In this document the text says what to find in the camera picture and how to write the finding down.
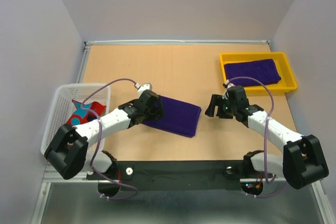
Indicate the white plastic basket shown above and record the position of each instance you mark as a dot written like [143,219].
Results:
[62,107]

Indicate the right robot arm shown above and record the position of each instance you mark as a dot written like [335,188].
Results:
[302,162]

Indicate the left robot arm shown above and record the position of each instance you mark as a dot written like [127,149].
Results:
[68,148]

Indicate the purple towel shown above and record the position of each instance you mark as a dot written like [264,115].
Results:
[264,71]
[180,117]

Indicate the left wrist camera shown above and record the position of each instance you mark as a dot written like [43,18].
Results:
[142,87]

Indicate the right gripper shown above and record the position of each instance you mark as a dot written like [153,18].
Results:
[214,102]

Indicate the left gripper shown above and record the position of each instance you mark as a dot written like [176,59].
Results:
[157,112]

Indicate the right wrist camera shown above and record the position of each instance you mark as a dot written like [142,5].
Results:
[227,85]

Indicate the red blue patterned towel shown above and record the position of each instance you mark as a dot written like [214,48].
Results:
[81,115]

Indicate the aluminium front rail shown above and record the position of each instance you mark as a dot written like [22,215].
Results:
[52,175]

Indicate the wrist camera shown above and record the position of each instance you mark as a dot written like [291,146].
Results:
[142,87]
[227,85]

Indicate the aluminium back rail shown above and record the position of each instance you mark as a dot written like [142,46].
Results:
[176,42]

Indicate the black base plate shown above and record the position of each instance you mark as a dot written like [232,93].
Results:
[162,184]

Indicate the aluminium rail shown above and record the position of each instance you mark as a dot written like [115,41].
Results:
[176,42]
[52,175]

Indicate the yellow plastic tray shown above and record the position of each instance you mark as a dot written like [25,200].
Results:
[286,84]

